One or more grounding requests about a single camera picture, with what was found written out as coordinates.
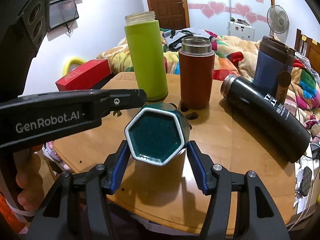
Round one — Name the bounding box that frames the standing electric fan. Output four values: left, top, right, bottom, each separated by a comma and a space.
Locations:
267, 5, 290, 36

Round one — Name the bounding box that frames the small wall monitor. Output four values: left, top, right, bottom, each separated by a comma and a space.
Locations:
49, 0, 79, 30

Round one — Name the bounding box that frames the lime green bottle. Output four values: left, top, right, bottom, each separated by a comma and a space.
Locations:
124, 11, 168, 101

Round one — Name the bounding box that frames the brown wooden door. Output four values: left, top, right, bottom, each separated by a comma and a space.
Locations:
147, 0, 190, 30

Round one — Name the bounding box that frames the navy travel mug brown lid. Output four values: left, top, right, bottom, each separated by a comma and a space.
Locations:
253, 36, 295, 96

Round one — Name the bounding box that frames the grey black garment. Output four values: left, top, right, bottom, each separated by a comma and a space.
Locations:
162, 27, 217, 51

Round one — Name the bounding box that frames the wooden bed headboard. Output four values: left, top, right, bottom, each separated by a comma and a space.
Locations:
294, 29, 320, 74

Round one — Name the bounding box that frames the white suitcase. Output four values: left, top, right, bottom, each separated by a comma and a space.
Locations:
228, 21, 255, 41

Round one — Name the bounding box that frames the person's left hand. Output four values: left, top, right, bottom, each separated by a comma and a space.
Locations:
16, 145, 44, 211

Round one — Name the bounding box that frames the teal hexagonal ceramic cup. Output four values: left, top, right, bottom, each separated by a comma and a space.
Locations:
124, 102, 190, 166

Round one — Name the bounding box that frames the red brown thermos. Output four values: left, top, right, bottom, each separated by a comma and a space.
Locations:
178, 36, 215, 109

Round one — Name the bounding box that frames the black thermos lying down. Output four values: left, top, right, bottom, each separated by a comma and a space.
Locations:
220, 74, 310, 163

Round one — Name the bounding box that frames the yellow foam tube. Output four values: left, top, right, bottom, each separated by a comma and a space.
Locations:
62, 57, 87, 76

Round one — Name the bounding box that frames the white wardrobe with hearts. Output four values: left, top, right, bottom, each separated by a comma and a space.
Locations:
187, 0, 272, 41

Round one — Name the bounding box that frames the red gift box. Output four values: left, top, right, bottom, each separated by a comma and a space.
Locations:
55, 59, 112, 91

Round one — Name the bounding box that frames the pink rabbit toy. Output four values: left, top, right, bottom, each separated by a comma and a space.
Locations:
43, 141, 73, 173

